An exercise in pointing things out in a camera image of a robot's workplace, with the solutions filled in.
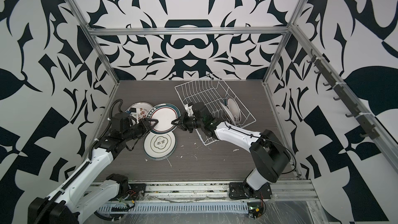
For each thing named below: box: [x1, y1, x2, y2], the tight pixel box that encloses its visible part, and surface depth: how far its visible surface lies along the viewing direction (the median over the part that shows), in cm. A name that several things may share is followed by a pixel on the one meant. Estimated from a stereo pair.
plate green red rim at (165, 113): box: [146, 103, 182, 135], surface depth 82 cm
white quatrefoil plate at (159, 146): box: [143, 131, 177, 161], surface depth 87 cm
